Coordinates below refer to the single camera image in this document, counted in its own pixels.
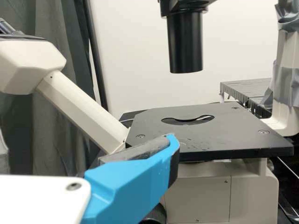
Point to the black platform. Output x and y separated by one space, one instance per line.
245 89

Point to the cream microscope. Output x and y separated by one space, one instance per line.
222 130

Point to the black pole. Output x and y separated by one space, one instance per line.
95 58

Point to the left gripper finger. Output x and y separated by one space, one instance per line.
130 182

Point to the white pipette stand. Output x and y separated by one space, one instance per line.
286 77

